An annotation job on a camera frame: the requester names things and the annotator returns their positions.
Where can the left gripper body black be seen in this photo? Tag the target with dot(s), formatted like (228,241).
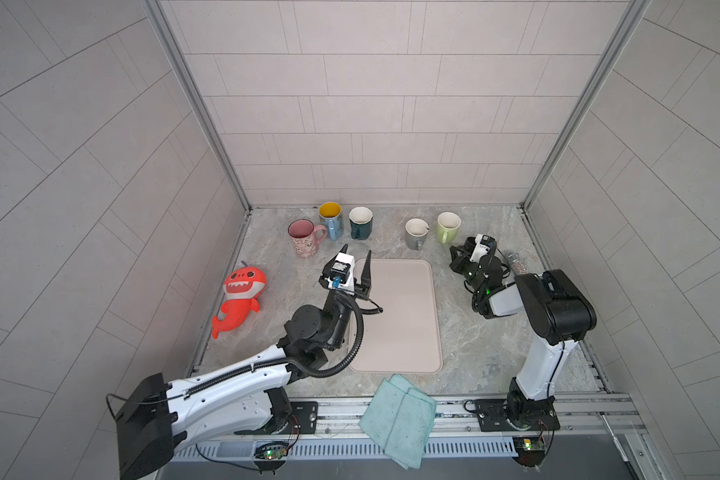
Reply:
(355,291)

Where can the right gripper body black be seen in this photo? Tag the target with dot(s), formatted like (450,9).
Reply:
(466,267)

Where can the light green mug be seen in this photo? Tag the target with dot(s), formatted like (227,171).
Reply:
(447,227)

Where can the dark green mug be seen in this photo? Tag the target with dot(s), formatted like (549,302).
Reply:
(361,223)

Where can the light blue butterfly mug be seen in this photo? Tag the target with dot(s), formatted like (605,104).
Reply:
(331,217)

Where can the pink glass mug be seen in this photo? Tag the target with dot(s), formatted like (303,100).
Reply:
(306,237)

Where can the grey mug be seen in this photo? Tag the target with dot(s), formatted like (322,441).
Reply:
(416,232)

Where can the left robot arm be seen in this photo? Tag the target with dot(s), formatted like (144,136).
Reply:
(160,417)

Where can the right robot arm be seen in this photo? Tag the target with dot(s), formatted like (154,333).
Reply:
(559,315)

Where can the clear tube with grains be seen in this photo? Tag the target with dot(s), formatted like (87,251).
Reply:
(516,264)

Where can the beige tray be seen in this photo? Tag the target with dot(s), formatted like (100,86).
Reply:
(405,337)

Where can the red monster plush toy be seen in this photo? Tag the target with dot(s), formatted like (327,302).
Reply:
(242,289)

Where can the teal cloth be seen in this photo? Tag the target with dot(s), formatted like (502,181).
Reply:
(400,419)

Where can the left circuit board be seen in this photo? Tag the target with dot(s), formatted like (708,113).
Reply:
(269,457)

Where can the circuit board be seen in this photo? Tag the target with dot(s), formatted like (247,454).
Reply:
(269,457)
(531,451)

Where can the right circuit board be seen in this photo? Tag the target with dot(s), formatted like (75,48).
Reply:
(531,451)

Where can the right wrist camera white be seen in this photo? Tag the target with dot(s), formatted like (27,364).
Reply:
(485,245)

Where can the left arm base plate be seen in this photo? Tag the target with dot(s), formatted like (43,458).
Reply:
(285,419)

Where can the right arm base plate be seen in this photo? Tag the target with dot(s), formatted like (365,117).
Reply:
(514,414)

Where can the aluminium mounting rail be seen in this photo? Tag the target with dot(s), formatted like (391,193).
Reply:
(339,417)

